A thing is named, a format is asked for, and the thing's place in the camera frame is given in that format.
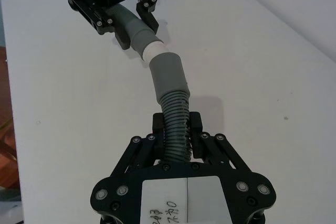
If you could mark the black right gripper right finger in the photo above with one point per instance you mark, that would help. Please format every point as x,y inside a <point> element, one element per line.
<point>210,148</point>

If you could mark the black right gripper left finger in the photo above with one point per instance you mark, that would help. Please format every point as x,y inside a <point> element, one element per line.
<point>143,150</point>

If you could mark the grey tapered tube white end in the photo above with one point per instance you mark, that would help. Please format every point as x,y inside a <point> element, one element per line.
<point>136,28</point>

